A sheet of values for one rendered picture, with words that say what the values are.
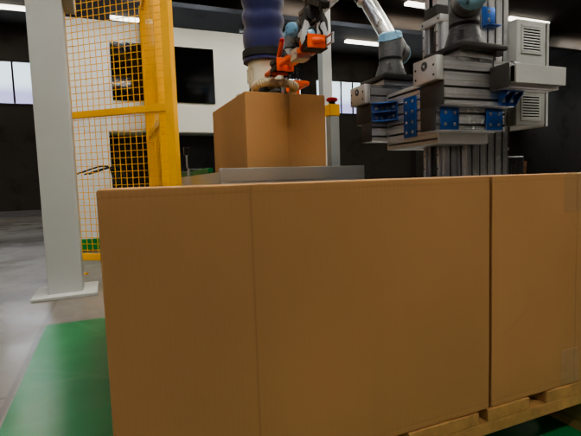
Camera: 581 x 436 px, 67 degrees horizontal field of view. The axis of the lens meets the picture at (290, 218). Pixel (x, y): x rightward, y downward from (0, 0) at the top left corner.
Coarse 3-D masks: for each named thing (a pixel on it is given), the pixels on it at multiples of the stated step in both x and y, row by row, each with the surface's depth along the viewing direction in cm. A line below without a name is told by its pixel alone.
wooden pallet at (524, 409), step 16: (576, 384) 84; (528, 400) 79; (544, 400) 81; (560, 400) 82; (576, 400) 84; (464, 416) 73; (480, 416) 77; (496, 416) 76; (512, 416) 78; (528, 416) 79; (560, 416) 96; (576, 416) 93; (416, 432) 70; (432, 432) 71; (448, 432) 72; (464, 432) 73; (480, 432) 75
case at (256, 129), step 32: (256, 96) 195; (288, 96) 202; (320, 96) 208; (224, 128) 227; (256, 128) 196; (288, 128) 203; (320, 128) 209; (224, 160) 231; (256, 160) 197; (288, 160) 204; (320, 160) 210
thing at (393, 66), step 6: (384, 60) 215; (390, 60) 214; (396, 60) 214; (384, 66) 215; (390, 66) 213; (396, 66) 213; (402, 66) 215; (378, 72) 217; (384, 72) 214; (390, 72) 212; (396, 72) 212; (402, 72) 214
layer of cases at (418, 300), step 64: (128, 192) 51; (192, 192) 54; (256, 192) 57; (320, 192) 60; (384, 192) 64; (448, 192) 69; (512, 192) 74; (576, 192) 80; (128, 256) 51; (192, 256) 54; (256, 256) 58; (320, 256) 61; (384, 256) 65; (448, 256) 70; (512, 256) 75; (576, 256) 82; (128, 320) 52; (192, 320) 55; (256, 320) 58; (320, 320) 62; (384, 320) 66; (448, 320) 71; (512, 320) 76; (576, 320) 83; (128, 384) 52; (192, 384) 55; (256, 384) 59; (320, 384) 62; (384, 384) 67; (448, 384) 72; (512, 384) 77
